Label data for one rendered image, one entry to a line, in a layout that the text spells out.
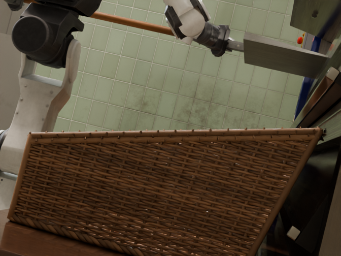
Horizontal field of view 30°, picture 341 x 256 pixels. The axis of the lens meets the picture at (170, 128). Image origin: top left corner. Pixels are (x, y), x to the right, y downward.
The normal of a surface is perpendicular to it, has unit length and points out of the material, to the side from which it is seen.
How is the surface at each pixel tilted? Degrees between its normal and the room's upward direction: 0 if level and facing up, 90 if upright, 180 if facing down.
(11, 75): 90
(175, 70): 90
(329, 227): 90
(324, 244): 90
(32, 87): 80
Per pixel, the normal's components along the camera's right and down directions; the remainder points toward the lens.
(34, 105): -0.07, -0.22
